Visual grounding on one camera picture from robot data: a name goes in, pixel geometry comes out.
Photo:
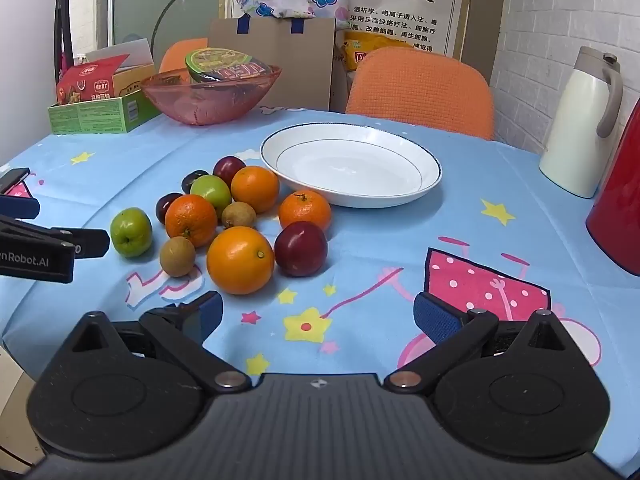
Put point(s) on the white plate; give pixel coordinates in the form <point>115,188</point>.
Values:
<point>350,165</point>

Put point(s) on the blue cartoon tablecloth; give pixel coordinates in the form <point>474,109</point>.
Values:
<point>450,220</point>

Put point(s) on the pink glass bowl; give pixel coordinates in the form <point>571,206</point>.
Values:
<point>200,105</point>

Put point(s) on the wall poster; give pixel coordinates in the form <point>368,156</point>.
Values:
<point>410,10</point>

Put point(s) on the white thermos jug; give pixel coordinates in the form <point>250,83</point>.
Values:
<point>575,125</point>

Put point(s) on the orange chair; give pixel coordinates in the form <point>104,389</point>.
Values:
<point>420,90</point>
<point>175,57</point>

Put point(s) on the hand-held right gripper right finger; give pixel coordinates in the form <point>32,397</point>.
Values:
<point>435,316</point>

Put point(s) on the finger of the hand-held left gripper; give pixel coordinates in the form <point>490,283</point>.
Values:
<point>90,244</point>
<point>20,206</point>

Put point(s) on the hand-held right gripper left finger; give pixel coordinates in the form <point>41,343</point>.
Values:
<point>210,312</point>

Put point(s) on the brown cardboard box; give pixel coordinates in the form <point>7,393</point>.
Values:
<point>300,60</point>

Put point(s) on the yellow plastic bag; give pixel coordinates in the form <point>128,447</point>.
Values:
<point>357,45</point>

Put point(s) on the bumpy mandarin orange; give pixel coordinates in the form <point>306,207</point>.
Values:
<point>305,210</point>
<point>190,220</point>

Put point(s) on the white paper cards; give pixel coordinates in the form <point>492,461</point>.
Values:
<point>125,52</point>

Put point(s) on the green apple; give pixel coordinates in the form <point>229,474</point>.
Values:
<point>131,232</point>
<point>210,191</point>

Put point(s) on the large red plum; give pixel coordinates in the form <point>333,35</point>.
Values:
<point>301,249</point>

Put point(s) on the green cardboard box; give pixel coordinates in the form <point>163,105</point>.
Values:
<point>90,115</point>

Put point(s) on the frosted glass door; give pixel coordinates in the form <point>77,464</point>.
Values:
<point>145,5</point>

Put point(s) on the dark purple plum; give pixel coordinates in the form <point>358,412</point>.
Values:
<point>165,207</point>
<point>192,179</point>

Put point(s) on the large smooth orange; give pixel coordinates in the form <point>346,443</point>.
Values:
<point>240,260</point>

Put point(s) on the red thermos jug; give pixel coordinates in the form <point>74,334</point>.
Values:
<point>620,210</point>

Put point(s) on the instant noodle cup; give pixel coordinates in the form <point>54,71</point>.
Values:
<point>220,65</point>

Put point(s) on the brown kiwi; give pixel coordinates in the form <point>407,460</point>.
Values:
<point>177,256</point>
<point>238,215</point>

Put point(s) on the red snack packet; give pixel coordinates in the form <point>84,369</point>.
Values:
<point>82,80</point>

